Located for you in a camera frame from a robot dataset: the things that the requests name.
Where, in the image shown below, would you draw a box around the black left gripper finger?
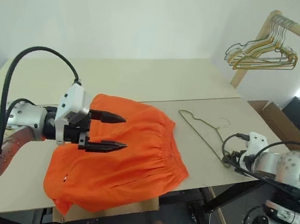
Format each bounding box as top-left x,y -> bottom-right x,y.
89,108 -> 128,128
77,135 -> 128,158

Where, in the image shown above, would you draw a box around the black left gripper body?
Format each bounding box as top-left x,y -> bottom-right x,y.
61,106 -> 95,149

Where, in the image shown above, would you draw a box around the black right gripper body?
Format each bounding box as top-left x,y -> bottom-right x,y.
227,149 -> 248,174

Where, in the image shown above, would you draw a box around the olive wire hanger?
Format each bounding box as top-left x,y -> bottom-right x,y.
171,109 -> 236,169

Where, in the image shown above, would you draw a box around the orange shorts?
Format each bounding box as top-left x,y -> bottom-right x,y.
39,87 -> 199,224

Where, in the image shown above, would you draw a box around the brown cardboard box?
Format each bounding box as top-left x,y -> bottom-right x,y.
241,97 -> 300,152

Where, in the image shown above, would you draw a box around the wooden clothes rack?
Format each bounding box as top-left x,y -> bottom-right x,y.
229,4 -> 300,97

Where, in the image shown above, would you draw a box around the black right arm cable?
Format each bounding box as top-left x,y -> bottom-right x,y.
219,130 -> 300,173

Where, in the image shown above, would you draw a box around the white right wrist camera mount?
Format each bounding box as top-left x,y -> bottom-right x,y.
237,130 -> 270,172

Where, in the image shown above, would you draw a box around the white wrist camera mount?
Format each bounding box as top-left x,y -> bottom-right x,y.
50,81 -> 95,149
237,130 -> 270,172

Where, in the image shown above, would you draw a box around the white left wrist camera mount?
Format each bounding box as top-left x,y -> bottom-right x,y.
50,81 -> 95,149

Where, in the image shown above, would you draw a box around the black table frame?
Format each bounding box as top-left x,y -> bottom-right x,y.
185,171 -> 267,224

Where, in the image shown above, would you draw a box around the bunch of gold wire hangers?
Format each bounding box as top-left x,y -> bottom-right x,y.
229,13 -> 300,77

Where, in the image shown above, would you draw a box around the yellow wire hanger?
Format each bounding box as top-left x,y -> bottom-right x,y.
226,12 -> 300,73

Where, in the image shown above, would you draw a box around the dark green wire hanger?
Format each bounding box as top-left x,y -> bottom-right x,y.
224,10 -> 284,69

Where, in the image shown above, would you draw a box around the pale grey wire hanger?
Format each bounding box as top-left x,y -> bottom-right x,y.
236,12 -> 298,67

